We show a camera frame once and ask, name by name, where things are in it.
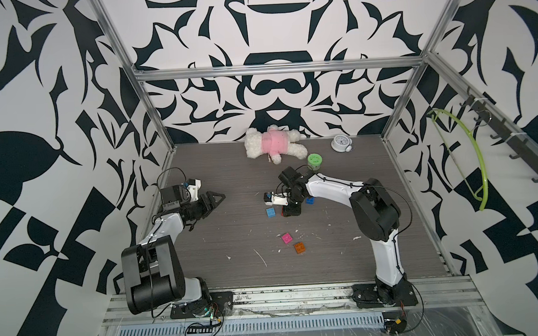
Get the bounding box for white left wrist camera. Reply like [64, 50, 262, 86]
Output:
[185, 178, 202, 201]

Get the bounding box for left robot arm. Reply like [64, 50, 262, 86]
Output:
[121, 179, 225, 315]

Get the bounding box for aluminium cage frame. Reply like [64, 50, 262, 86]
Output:
[93, 0, 538, 336]

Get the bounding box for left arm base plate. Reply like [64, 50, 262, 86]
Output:
[170, 291, 234, 319]

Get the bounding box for white small alarm clock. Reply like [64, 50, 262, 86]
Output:
[331, 135, 353, 153]

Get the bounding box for white plush toy pink shirt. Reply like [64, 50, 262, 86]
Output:
[244, 125, 308, 165]

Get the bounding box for green hoop on wall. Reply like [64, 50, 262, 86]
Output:
[428, 108, 490, 211]

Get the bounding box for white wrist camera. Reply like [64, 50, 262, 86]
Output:
[264, 192, 288, 206]
[185, 178, 202, 201]

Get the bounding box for orange lego brick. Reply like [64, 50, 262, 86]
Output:
[293, 242, 306, 255]

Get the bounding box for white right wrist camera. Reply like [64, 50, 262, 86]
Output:
[264, 192, 288, 206]

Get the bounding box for pink lego brick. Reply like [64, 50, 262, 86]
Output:
[281, 233, 293, 245]

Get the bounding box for black hook rack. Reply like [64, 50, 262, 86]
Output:
[461, 87, 538, 183]

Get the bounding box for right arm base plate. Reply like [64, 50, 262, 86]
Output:
[352, 279, 419, 309]

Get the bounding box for light blue lego brick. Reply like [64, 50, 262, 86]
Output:
[266, 208, 276, 218]

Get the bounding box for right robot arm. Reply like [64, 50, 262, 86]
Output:
[279, 167, 404, 287]

